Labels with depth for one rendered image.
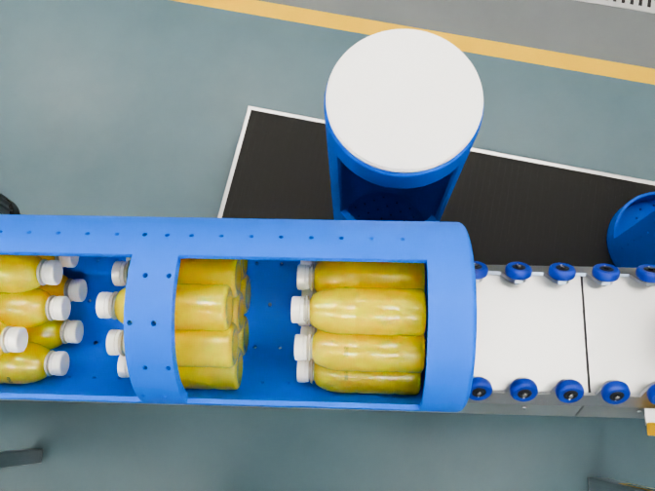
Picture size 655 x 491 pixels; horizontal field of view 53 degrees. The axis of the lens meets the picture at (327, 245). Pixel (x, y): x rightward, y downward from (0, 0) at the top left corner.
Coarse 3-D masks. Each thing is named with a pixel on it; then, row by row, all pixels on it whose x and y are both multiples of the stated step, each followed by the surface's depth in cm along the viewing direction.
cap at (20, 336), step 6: (12, 330) 101; (18, 330) 101; (24, 330) 102; (6, 336) 100; (12, 336) 100; (18, 336) 100; (24, 336) 102; (6, 342) 100; (12, 342) 100; (18, 342) 100; (24, 342) 103; (6, 348) 100; (12, 348) 100; (18, 348) 100; (24, 348) 102
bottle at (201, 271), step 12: (180, 264) 100; (192, 264) 99; (204, 264) 99; (216, 264) 99; (228, 264) 99; (240, 264) 104; (180, 276) 99; (192, 276) 99; (204, 276) 99; (216, 276) 99; (228, 276) 99; (240, 276) 104; (240, 288) 104
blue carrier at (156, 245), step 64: (128, 256) 92; (192, 256) 91; (256, 256) 91; (320, 256) 91; (384, 256) 90; (448, 256) 90; (128, 320) 89; (256, 320) 115; (448, 320) 87; (0, 384) 107; (64, 384) 107; (128, 384) 107; (256, 384) 107; (448, 384) 89
